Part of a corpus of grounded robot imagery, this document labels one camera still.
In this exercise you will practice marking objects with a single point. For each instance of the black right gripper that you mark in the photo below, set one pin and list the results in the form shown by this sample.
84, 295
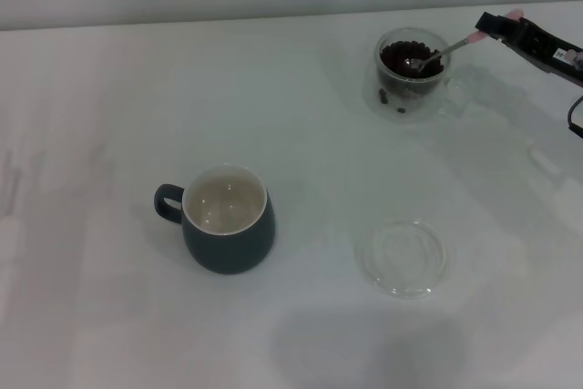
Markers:
565, 58

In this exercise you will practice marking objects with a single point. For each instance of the dark blue ceramic mug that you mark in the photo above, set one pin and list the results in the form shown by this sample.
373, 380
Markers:
228, 252

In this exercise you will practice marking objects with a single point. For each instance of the coffee bean heap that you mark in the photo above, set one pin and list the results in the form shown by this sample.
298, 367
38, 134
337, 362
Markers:
396, 54

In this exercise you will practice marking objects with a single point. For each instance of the clear glass saucer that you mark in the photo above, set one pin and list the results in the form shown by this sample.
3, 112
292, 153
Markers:
401, 282

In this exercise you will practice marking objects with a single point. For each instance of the double-wall glass cup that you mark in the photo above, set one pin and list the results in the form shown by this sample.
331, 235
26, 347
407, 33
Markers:
371, 88

